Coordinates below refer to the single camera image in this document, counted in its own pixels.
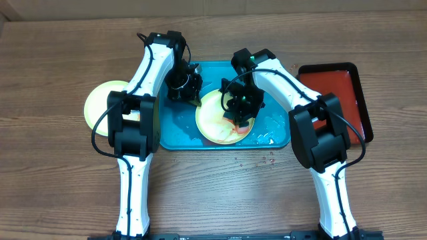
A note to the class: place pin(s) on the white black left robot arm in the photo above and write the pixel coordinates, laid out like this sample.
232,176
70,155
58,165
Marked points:
133,123

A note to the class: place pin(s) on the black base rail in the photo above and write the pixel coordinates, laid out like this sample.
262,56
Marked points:
294,235

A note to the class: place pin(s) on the black tray with red water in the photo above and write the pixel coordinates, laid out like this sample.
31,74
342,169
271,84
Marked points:
341,79

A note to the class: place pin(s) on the yellow plate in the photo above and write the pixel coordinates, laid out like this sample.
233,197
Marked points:
96,104
212,124

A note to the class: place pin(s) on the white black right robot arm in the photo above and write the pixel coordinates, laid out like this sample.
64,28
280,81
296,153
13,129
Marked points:
318,131

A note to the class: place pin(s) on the teal plastic tray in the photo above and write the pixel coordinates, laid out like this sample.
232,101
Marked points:
179,130

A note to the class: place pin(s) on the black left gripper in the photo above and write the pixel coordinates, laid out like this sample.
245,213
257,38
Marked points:
192,96

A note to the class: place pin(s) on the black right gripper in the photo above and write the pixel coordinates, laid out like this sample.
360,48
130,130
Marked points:
243,115

